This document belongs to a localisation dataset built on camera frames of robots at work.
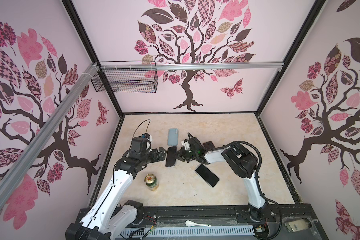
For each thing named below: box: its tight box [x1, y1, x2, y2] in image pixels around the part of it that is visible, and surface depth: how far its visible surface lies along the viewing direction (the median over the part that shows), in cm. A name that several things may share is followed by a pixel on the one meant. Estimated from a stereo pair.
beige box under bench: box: [284, 218, 312, 233], surface depth 70 cm
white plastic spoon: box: [185, 220, 211, 227], surface depth 72 cm
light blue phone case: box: [167, 128, 179, 146], surface depth 109 cm
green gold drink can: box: [144, 173, 159, 192], surface depth 77 cm
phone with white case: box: [195, 164, 220, 188], surface depth 89 cm
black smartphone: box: [165, 145, 177, 167], surface depth 94 cm
